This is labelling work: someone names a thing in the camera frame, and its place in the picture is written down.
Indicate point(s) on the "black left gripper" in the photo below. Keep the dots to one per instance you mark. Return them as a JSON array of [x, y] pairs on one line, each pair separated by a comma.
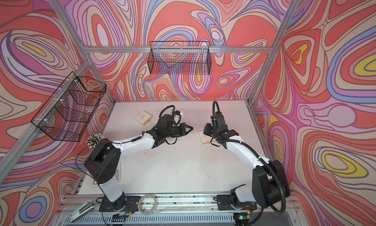
[[181, 127]]

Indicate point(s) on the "cream drawer jewelry box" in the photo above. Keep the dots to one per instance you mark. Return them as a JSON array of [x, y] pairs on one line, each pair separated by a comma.
[[204, 139]]

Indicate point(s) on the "white stapler on rail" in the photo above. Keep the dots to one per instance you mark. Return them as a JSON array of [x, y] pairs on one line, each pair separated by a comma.
[[82, 210]]

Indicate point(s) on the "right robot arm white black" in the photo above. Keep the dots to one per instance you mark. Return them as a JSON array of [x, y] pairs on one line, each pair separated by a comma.
[[269, 186]]

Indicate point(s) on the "black wire basket wall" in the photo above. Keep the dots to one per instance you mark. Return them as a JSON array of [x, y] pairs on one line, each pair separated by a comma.
[[73, 105], [179, 58]]

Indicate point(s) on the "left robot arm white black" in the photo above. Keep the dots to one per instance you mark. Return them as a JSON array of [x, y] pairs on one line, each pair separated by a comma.
[[105, 156]]

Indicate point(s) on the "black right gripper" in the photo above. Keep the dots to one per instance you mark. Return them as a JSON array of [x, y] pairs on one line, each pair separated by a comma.
[[206, 128]]

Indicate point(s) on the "black wire basket left wall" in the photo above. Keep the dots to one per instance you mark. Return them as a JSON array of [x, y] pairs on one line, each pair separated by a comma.
[[73, 105]]

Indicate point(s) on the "cream jewelry box far left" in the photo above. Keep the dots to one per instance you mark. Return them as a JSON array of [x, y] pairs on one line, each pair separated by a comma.
[[143, 117]]

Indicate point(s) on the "clear cup of pens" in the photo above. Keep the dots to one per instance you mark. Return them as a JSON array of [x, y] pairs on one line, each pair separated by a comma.
[[93, 140]]

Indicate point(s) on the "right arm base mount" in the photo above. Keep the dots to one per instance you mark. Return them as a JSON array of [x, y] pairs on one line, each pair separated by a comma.
[[230, 202]]

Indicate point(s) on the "white desk calculator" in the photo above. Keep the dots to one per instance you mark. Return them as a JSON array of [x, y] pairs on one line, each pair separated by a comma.
[[117, 175]]

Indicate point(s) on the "black wire basket back wall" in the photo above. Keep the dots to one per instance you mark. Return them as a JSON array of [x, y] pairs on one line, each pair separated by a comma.
[[179, 58]]

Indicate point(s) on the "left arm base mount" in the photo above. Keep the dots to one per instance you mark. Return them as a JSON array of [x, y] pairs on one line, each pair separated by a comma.
[[124, 207]]

